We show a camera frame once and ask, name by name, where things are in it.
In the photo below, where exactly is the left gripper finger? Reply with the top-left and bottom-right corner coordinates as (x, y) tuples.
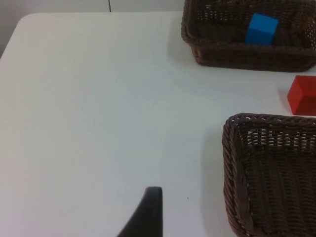
(116, 186), (163, 237)

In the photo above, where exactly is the blue cube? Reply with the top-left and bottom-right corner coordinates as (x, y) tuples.
(244, 13), (279, 46)

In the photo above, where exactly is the dark brown wicker basket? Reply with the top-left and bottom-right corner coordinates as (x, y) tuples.
(181, 0), (316, 73)
(222, 113), (316, 237)

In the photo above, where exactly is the red cube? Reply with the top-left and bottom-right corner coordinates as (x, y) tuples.
(287, 75), (316, 116)

